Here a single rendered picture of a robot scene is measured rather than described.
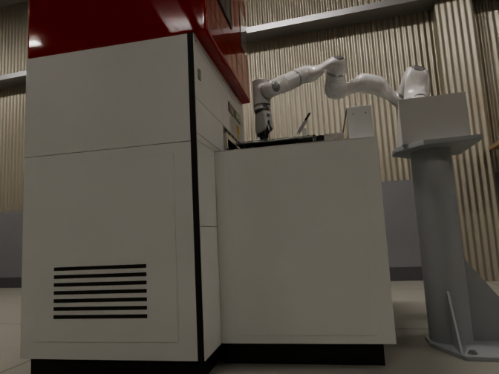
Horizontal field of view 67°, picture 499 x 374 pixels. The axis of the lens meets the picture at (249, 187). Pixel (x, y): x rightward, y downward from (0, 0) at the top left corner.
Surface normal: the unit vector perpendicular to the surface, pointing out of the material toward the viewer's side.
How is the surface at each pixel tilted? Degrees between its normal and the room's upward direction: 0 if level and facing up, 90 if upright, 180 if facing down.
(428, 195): 90
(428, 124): 90
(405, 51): 90
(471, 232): 90
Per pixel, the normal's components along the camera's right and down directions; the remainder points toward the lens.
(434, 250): -0.66, -0.06
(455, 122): -0.25, -0.11
